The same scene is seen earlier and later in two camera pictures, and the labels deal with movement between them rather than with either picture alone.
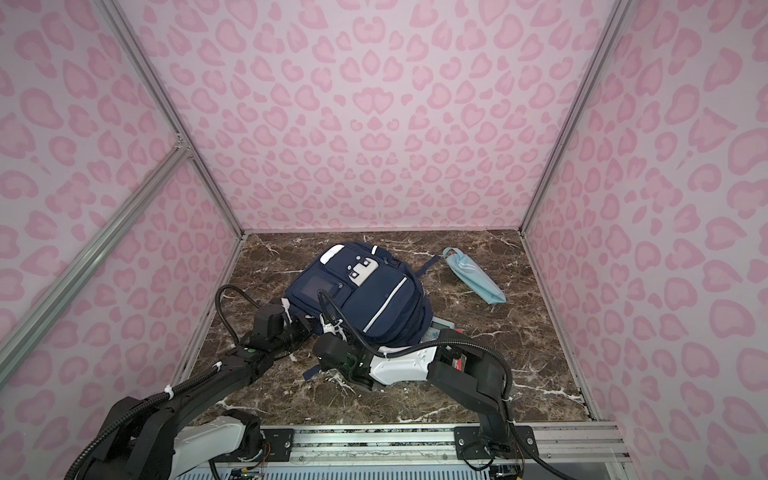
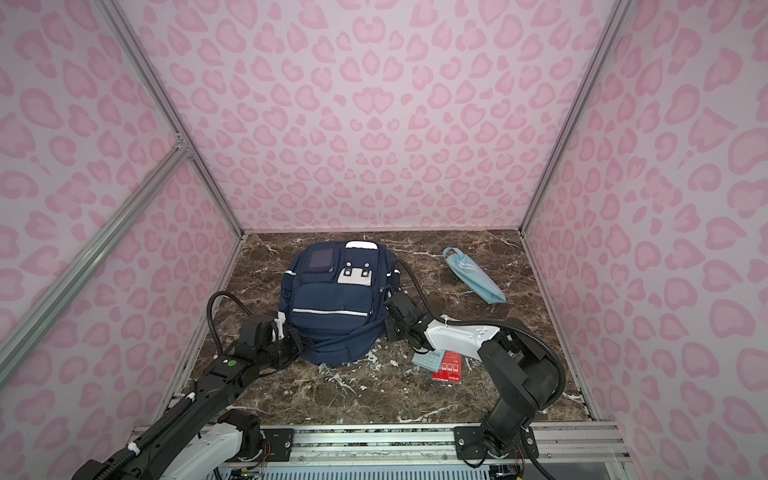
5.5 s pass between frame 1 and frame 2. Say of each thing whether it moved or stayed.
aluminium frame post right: stayed
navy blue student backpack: moved
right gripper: moved
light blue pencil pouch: stayed
